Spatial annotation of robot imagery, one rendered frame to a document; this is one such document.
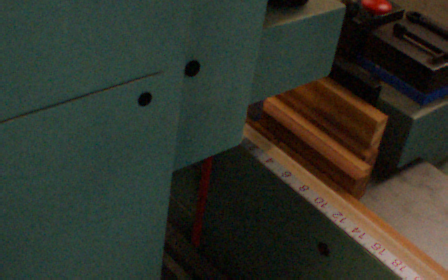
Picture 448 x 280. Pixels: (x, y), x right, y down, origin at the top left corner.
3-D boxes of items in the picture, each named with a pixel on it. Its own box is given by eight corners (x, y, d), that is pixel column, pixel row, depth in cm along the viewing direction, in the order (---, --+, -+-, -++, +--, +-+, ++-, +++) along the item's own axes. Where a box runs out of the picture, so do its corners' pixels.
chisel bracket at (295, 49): (327, 90, 63) (349, 4, 58) (205, 138, 55) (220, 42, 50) (271, 52, 67) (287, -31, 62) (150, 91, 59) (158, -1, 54)
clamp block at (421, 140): (464, 151, 78) (492, 85, 73) (392, 194, 71) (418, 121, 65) (367, 87, 87) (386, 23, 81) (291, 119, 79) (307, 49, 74)
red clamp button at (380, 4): (395, 13, 71) (398, 4, 70) (377, 19, 69) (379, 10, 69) (373, 1, 73) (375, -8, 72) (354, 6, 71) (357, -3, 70)
